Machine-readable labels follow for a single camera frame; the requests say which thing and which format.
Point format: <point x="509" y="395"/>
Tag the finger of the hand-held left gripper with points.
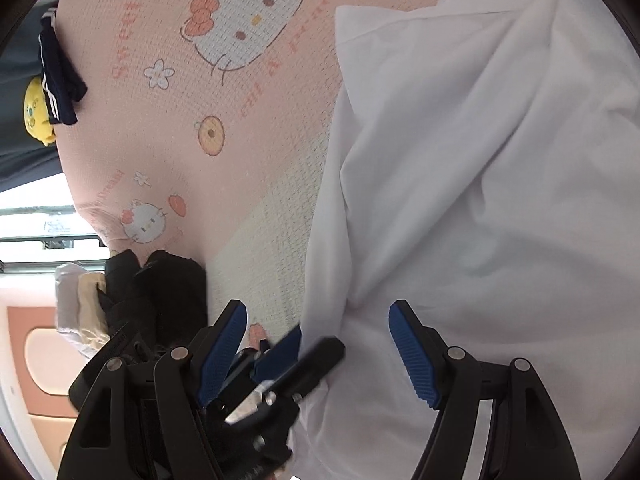
<point x="277" y="355"/>
<point x="312" y="367"/>

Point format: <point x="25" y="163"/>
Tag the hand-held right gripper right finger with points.
<point x="412" y="355"/>

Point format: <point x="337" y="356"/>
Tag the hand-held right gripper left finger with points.
<point x="225" y="350"/>

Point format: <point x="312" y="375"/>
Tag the white navy-trimmed t-shirt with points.
<point x="475" y="185"/>

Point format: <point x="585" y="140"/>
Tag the black garment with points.
<point x="165" y="290"/>

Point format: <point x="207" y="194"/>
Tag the cream garment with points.
<point x="90" y="310"/>

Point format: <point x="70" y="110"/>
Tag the pale grey garment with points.
<point x="65" y="300"/>

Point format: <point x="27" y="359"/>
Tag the pink cat print sofa cover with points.
<point x="200" y="160"/>

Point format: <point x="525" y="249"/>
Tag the window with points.
<point x="45" y="220"/>

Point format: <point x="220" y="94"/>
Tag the yellow plush toy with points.
<point x="37" y="110"/>

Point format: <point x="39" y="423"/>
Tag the navy white-striped shorts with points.
<point x="60" y="80"/>

